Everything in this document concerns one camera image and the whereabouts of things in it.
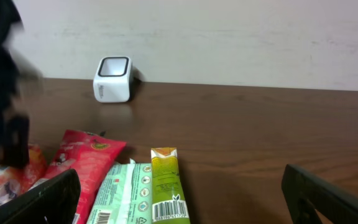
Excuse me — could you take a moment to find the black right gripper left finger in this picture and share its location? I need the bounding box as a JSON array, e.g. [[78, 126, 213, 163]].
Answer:
[[0, 169, 81, 224]]

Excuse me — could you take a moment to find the orange tissue pack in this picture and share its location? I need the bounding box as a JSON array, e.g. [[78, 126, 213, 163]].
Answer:
[[0, 144, 47, 206]]

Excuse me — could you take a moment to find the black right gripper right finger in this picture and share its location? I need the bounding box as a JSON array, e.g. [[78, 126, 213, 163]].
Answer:
[[281, 164, 358, 224]]

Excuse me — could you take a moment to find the red snack bag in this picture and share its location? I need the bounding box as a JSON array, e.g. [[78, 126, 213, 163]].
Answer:
[[33, 129, 126, 224]]

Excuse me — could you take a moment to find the white barcode scanner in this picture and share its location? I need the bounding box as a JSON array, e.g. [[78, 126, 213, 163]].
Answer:
[[93, 56, 134, 103]]

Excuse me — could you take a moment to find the green tea drink carton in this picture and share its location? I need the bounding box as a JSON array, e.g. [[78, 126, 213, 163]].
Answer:
[[150, 147, 190, 224]]

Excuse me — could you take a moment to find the mint wet wipes pack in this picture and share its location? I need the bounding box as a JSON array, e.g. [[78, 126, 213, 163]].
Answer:
[[87, 159, 152, 224]]

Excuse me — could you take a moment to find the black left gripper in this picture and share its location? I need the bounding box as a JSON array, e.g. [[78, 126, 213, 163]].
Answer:
[[0, 0, 35, 169]]

